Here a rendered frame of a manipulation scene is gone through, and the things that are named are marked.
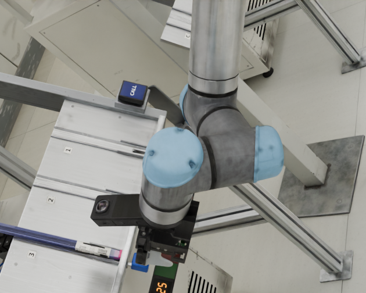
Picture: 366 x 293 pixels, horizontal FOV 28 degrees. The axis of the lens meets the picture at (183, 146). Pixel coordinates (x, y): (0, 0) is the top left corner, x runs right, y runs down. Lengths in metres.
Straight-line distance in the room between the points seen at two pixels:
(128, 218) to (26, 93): 0.47
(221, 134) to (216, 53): 0.12
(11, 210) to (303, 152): 0.79
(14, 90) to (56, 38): 1.09
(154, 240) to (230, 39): 0.32
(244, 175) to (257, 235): 1.16
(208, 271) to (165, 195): 0.98
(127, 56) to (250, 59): 0.43
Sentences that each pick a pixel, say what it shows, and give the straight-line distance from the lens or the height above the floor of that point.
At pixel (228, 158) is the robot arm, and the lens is 0.97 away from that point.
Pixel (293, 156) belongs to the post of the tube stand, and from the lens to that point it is 1.98.
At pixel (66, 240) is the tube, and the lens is 1.28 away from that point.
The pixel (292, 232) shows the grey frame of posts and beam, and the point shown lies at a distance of 1.76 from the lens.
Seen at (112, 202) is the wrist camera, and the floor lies 0.86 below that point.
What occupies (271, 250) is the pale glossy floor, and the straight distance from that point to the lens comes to 2.08.
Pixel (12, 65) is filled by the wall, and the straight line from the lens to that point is 3.85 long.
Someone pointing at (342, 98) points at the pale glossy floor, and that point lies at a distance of 2.26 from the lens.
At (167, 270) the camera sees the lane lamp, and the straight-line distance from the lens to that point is 1.29.
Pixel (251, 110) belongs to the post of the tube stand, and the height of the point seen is 0.37.
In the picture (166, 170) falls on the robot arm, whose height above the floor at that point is 0.94.
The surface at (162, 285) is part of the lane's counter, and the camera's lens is 1.28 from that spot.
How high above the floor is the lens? 1.47
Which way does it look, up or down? 34 degrees down
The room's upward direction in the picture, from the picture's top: 49 degrees counter-clockwise
